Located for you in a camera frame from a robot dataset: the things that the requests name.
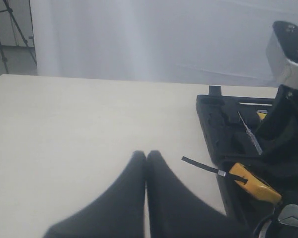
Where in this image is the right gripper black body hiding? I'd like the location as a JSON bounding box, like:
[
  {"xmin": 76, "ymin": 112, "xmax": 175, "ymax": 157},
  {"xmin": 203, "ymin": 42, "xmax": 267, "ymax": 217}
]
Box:
[{"xmin": 253, "ymin": 85, "xmax": 298, "ymax": 179}]

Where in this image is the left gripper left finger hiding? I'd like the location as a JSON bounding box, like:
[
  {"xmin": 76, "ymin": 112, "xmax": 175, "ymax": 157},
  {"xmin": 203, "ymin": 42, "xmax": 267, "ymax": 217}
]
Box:
[{"xmin": 44, "ymin": 151, "xmax": 146, "ymax": 238}]

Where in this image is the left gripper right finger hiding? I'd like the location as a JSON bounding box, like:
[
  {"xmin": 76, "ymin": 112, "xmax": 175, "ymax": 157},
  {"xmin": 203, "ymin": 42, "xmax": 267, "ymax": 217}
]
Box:
[{"xmin": 147, "ymin": 151, "xmax": 252, "ymax": 238}]

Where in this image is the yellow tape measure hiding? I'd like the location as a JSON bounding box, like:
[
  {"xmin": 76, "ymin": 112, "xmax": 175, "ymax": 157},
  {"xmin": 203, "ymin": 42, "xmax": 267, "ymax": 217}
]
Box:
[{"xmin": 182, "ymin": 156, "xmax": 282, "ymax": 205}]

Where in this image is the black plastic tool case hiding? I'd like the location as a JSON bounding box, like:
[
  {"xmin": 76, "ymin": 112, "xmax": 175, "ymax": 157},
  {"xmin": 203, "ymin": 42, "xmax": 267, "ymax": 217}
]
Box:
[{"xmin": 196, "ymin": 86, "xmax": 298, "ymax": 232}]

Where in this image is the yellow hex key set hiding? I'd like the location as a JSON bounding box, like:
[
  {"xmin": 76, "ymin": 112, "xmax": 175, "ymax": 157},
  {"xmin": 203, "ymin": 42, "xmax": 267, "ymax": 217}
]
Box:
[{"xmin": 257, "ymin": 112, "xmax": 267, "ymax": 120}]

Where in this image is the claw hammer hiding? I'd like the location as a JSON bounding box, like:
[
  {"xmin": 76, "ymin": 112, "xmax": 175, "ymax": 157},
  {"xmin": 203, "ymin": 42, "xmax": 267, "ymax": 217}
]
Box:
[{"xmin": 253, "ymin": 204, "xmax": 298, "ymax": 238}]

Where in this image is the white backdrop curtain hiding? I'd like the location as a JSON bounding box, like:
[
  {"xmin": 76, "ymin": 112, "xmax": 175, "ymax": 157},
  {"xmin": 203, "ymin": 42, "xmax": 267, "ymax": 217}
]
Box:
[{"xmin": 31, "ymin": 0, "xmax": 298, "ymax": 87}]

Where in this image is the black tripod stand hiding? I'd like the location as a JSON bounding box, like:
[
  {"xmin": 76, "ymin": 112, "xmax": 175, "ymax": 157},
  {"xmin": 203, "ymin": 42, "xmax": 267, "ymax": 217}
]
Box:
[{"xmin": 0, "ymin": 0, "xmax": 37, "ymax": 74}]

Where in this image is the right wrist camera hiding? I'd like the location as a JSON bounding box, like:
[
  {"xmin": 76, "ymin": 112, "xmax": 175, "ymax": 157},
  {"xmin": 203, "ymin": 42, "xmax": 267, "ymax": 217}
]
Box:
[{"xmin": 266, "ymin": 20, "xmax": 298, "ymax": 90}]

